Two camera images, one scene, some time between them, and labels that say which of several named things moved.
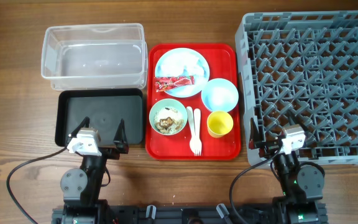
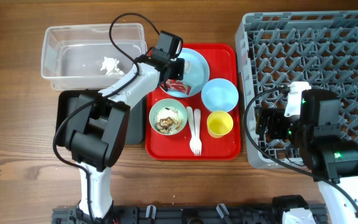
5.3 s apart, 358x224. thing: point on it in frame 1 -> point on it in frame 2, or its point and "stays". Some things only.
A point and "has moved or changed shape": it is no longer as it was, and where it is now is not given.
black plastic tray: x=105 y=107 stays
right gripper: x=267 y=147 -> x=270 y=114
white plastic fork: x=197 y=142 stays
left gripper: x=120 y=146 -> x=179 y=74
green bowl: x=168 y=117 stays
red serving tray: x=192 y=102 stays
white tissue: x=181 y=64 -> x=109 y=65
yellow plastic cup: x=219 y=124 stays
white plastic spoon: x=193 y=143 stays
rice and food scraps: x=168 y=120 stays
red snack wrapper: x=165 y=83 has moved or changed shape
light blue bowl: x=220 y=95 stays
